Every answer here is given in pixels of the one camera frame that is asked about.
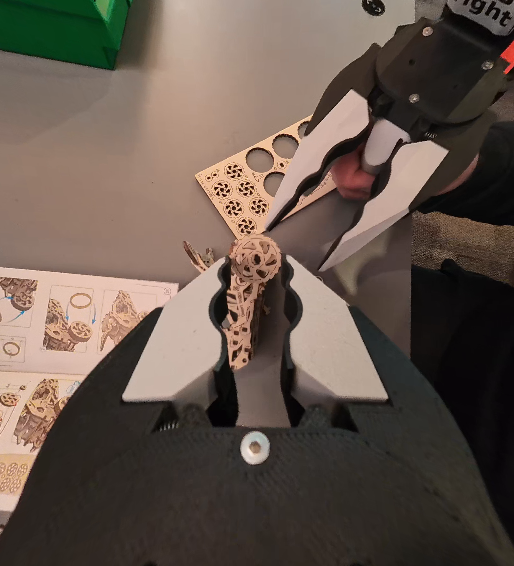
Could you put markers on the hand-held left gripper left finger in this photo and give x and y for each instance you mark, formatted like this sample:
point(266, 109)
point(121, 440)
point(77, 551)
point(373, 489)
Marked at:
point(173, 353)

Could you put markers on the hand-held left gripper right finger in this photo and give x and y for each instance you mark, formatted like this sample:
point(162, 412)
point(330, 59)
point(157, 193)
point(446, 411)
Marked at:
point(336, 353)

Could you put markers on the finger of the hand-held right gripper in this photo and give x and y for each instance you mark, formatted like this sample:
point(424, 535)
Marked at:
point(407, 177)
point(327, 137)

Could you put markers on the wooden buggy model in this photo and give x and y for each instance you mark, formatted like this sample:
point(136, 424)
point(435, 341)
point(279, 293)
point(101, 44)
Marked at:
point(239, 331)

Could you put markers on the paper instruction booklet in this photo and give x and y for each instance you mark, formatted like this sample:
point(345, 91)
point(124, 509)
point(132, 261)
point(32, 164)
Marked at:
point(97, 283)

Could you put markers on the wooden parts sheet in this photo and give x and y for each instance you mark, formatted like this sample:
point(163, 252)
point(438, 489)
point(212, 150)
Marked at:
point(212, 177)

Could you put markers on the wooden gear wheel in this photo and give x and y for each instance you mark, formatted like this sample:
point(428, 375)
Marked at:
point(243, 252)

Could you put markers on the person's right forearm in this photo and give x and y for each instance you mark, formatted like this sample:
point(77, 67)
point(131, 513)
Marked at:
point(504, 177)

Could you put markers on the person's right hand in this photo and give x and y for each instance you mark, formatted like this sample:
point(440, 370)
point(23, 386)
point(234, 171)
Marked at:
point(349, 177)

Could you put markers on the black round disc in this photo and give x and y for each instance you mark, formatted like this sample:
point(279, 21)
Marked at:
point(374, 6)

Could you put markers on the green object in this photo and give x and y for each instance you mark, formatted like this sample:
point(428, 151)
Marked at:
point(40, 26)

